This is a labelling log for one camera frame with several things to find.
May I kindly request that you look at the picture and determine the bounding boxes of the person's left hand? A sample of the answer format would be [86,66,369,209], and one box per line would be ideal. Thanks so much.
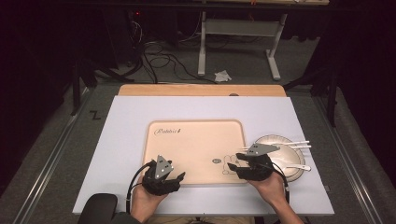
[130,177,169,222]

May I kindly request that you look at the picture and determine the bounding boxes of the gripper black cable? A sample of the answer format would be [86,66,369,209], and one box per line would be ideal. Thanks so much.
[125,161,155,214]
[270,161,291,204]

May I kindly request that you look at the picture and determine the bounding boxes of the white metal table frame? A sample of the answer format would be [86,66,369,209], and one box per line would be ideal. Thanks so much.
[192,0,331,81]

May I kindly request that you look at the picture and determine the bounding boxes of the person's right hand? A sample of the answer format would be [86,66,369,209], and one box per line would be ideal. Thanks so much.
[248,174,288,207]

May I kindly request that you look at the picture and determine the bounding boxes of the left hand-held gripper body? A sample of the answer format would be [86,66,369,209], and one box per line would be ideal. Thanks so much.
[141,154,181,196]

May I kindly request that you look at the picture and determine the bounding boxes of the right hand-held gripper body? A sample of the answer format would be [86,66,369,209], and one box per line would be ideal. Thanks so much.
[237,143,281,181]

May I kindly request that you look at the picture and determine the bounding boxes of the white plate with dark rim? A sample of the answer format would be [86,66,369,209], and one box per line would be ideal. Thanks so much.
[255,133,306,183]

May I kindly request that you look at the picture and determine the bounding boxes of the metal floor rail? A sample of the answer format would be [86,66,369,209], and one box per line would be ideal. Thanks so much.
[312,96,384,224]
[12,90,92,224]

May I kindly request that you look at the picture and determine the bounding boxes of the white bowl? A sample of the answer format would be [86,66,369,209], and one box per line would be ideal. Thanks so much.
[269,143,303,179]

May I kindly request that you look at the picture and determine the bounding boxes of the black floor cables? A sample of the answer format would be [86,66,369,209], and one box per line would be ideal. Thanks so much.
[141,40,219,85]

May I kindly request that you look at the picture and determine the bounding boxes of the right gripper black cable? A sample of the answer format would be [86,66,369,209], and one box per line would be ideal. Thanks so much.
[270,161,291,204]

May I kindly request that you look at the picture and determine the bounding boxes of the black metal stand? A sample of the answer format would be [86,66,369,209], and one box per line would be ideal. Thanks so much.
[283,68,339,127]
[69,59,134,116]

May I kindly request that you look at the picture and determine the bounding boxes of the white spoon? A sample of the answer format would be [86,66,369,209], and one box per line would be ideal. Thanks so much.
[284,163,312,172]

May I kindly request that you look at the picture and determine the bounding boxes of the crumpled white paper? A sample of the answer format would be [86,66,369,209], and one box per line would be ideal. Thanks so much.
[214,70,233,83]

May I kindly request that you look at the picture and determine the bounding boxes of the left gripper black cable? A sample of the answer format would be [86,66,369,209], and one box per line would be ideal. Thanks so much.
[125,161,155,214]

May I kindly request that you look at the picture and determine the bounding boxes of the beige tray with rabbit print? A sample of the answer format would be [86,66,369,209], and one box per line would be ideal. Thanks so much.
[142,119,247,187]

